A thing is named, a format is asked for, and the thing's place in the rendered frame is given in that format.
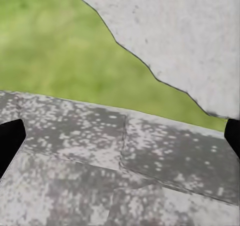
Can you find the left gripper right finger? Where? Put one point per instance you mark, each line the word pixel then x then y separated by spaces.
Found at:
pixel 232 134

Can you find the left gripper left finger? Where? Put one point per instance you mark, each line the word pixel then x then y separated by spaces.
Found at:
pixel 12 135

